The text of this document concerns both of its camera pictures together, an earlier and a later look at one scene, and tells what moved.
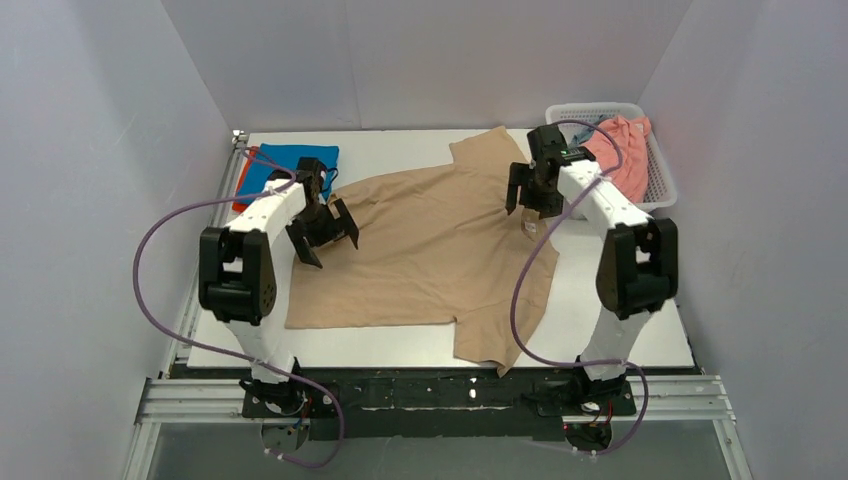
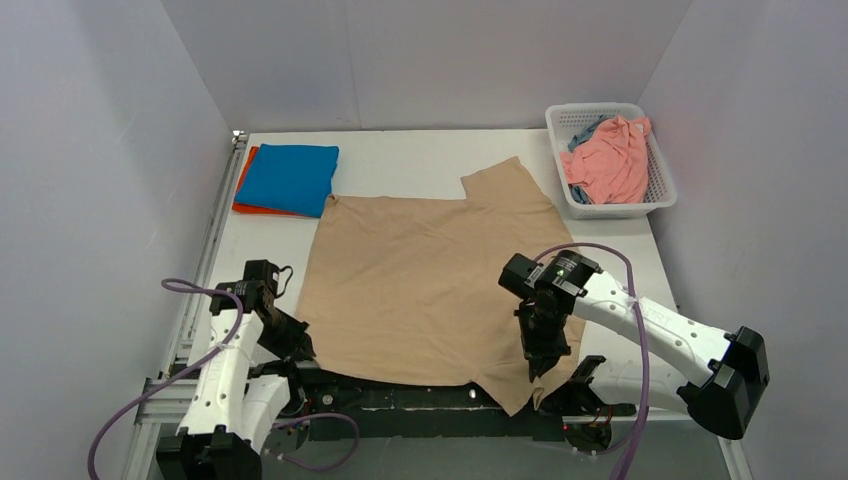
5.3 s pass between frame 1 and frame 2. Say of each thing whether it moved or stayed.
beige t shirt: moved
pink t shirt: stayed
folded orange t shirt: stayed
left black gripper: moved
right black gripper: moved
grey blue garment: stayed
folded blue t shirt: stayed
